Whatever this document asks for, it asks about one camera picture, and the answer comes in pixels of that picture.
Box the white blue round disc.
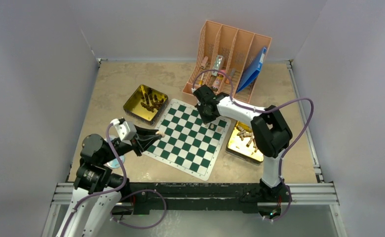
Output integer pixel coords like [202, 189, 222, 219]
[106, 156, 125, 169]

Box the gold tin with white pieces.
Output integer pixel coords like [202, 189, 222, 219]
[226, 121, 264, 165]

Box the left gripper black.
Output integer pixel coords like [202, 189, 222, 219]
[100, 123, 161, 164]

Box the pink capped bottle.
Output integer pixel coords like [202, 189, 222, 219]
[210, 70, 226, 92]

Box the blue folder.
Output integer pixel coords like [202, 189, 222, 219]
[236, 47, 268, 93]

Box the pink desk organizer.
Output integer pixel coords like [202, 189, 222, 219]
[182, 20, 272, 104]

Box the grey box in organizer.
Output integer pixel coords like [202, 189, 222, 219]
[212, 55, 225, 71]

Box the gold tin with dark pieces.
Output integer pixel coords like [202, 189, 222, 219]
[123, 84, 169, 126]

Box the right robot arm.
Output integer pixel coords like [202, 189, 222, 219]
[192, 85, 293, 201]

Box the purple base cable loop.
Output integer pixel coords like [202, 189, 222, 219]
[109, 189, 167, 230]

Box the green white chess board mat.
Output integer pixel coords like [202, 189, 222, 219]
[144, 99, 231, 181]

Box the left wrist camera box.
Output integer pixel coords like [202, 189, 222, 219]
[111, 118, 137, 141]

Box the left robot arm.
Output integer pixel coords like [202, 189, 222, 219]
[56, 119, 167, 237]

